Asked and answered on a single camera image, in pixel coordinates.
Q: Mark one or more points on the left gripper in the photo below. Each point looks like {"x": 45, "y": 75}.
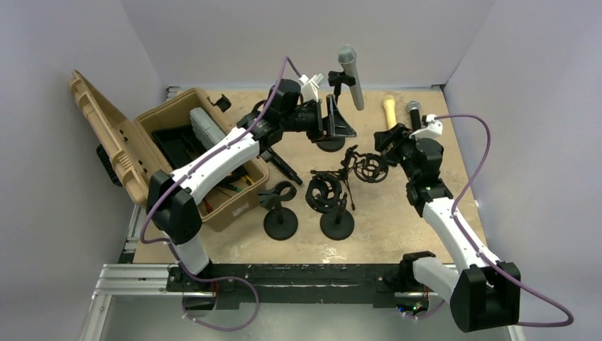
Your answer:
{"x": 336, "y": 124}

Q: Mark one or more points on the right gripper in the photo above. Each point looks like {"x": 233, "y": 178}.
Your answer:
{"x": 399, "y": 135}

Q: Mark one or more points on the black tripod shock-mount stand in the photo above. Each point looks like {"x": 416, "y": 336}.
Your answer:
{"x": 367, "y": 167}

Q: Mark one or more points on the cream condenser microphone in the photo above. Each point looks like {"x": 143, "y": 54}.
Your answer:
{"x": 389, "y": 105}

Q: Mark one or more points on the black mesh-head microphone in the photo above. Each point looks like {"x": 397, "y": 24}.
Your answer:
{"x": 413, "y": 108}

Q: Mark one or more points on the black shock-mount round stand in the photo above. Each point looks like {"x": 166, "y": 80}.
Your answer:
{"x": 324, "y": 195}

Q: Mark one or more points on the black round-base mic stand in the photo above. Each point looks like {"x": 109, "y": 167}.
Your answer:
{"x": 280, "y": 223}

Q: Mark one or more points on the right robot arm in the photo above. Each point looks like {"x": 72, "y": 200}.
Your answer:
{"x": 480, "y": 290}

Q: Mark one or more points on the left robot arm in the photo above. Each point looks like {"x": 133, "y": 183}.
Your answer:
{"x": 173, "y": 197}

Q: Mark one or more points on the tall black mic stand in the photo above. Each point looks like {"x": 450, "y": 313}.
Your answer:
{"x": 335, "y": 79}

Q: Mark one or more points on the silver microphone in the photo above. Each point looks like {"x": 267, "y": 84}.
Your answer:
{"x": 347, "y": 59}

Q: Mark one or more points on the grey plastic case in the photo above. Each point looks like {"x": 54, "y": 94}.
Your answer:
{"x": 205, "y": 128}

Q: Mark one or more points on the black toolbox tray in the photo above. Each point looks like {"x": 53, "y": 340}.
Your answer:
{"x": 180, "y": 146}

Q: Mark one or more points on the tan plastic toolbox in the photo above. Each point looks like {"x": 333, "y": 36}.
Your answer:
{"x": 134, "y": 155}

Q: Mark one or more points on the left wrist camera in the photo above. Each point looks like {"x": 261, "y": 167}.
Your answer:
{"x": 310, "y": 87}

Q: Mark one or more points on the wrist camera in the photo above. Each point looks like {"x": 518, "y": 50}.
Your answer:
{"x": 432, "y": 128}
{"x": 310, "y": 87}

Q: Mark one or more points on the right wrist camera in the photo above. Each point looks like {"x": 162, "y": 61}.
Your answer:
{"x": 432, "y": 128}

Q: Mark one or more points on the black aluminium base frame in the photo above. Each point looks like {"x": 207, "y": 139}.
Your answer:
{"x": 305, "y": 288}

